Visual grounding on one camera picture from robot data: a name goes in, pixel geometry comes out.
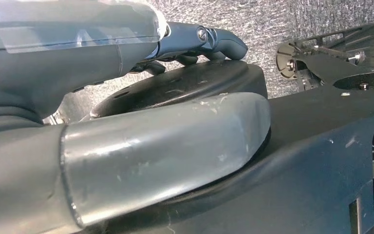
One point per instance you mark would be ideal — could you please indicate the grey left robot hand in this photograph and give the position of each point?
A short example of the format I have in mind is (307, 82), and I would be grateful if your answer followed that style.
(61, 48)

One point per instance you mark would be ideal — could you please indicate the black rounded robot leg cover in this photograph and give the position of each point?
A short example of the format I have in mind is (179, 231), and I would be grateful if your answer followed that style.
(190, 84)

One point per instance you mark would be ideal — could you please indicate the black robot leg frame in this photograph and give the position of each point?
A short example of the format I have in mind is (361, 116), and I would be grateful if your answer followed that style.
(303, 145)

